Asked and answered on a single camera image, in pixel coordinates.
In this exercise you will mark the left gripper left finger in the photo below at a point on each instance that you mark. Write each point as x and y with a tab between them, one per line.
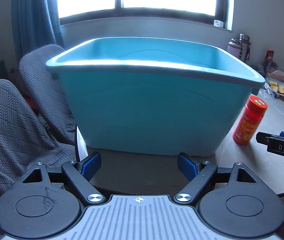
78	175

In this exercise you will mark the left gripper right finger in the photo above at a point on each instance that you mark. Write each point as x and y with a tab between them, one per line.
200	178

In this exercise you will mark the orange plastic bottle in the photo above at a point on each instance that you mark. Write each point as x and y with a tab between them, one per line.
253	113

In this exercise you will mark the plate of apple slices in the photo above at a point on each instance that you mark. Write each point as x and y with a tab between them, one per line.
276	85

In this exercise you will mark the near grey quilted chair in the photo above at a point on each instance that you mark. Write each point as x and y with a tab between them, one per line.
24	141

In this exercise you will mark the grey quilted chair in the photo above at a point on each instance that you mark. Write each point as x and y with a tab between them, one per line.
47	93
24	141

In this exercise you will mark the red box on table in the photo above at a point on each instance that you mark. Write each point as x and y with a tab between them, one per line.
268	61

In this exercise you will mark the far grey quilted chair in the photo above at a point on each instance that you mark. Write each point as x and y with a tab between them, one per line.
47	93

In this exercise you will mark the teal plastic storage bin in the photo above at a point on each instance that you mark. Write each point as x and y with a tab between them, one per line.
153	95

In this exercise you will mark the pink water bottle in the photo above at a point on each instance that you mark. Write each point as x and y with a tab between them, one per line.
234	47

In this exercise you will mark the blue curtain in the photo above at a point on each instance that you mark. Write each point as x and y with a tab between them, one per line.
35	23

